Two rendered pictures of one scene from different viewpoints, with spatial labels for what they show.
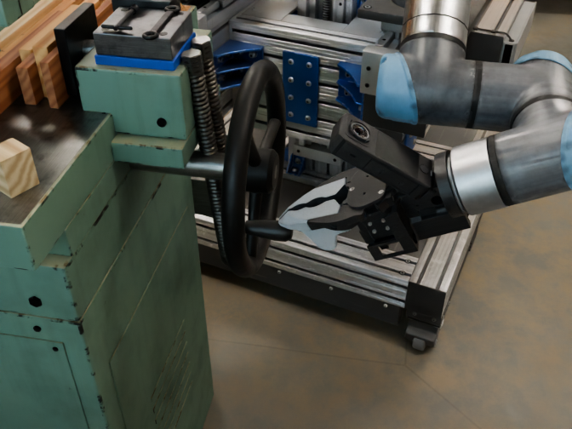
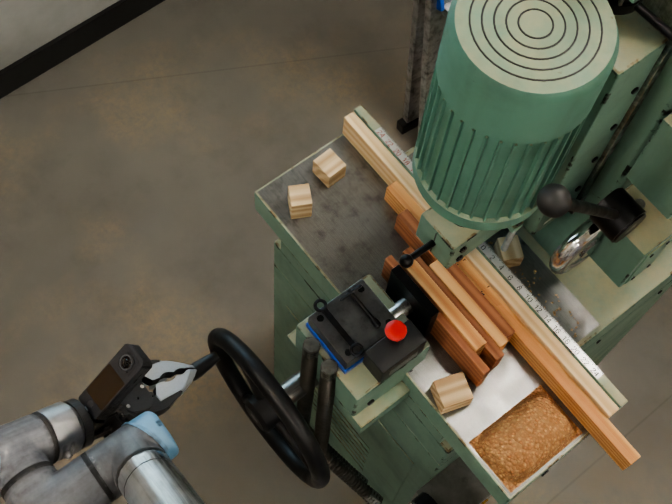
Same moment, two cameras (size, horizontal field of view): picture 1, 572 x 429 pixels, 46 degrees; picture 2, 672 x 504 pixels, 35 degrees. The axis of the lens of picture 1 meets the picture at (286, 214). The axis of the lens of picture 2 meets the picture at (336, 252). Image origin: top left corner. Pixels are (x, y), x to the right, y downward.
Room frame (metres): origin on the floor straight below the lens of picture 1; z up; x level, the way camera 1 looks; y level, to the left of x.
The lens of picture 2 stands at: (1.04, -0.27, 2.37)
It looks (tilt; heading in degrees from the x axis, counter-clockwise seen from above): 66 degrees down; 124
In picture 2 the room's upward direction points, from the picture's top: 8 degrees clockwise
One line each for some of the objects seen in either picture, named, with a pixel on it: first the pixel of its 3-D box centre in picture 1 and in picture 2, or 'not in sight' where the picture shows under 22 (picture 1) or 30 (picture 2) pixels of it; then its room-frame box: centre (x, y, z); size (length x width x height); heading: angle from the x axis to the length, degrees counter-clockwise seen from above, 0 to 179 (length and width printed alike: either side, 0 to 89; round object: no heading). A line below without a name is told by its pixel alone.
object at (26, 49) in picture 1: (56, 44); (465, 308); (0.88, 0.32, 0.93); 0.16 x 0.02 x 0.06; 169
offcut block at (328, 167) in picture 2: not in sight; (329, 168); (0.58, 0.36, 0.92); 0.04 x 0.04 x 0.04; 82
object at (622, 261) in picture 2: not in sight; (627, 237); (1.00, 0.53, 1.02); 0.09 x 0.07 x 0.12; 169
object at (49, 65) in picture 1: (86, 48); (433, 320); (0.86, 0.27, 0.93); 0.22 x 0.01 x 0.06; 169
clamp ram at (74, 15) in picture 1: (102, 50); (395, 313); (0.82, 0.24, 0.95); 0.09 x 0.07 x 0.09; 169
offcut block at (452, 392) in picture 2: not in sight; (451, 393); (0.95, 0.21, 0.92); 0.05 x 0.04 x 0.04; 61
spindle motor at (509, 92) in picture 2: not in sight; (505, 105); (0.81, 0.37, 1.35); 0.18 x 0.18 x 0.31
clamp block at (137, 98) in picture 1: (150, 78); (361, 345); (0.81, 0.18, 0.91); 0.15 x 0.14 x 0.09; 169
